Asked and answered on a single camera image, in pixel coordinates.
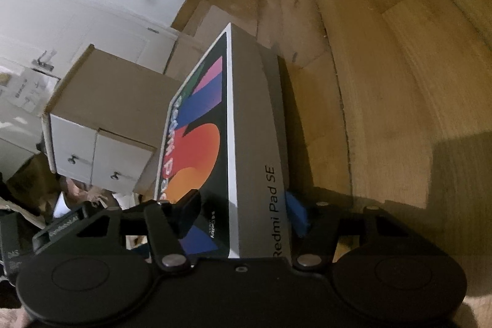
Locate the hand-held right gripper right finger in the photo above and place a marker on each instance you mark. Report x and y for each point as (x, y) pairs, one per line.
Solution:
(298, 213)

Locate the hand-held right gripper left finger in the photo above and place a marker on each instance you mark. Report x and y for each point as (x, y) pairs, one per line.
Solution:
(187, 211)

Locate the tablet box lid colourful print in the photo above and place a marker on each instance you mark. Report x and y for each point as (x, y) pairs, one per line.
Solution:
(250, 120)

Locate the metal drawer knob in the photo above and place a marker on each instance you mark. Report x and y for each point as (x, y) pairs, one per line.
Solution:
(114, 175)
(72, 159)

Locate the white drawer cabinet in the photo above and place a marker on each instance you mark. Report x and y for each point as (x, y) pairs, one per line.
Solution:
(111, 93)

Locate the white box with labels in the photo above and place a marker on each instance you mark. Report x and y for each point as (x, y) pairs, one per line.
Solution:
(27, 91)

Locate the flat cardboard sheet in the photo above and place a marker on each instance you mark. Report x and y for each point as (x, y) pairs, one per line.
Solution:
(203, 22)

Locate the white cupboard door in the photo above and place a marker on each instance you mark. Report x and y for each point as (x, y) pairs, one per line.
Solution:
(84, 28)

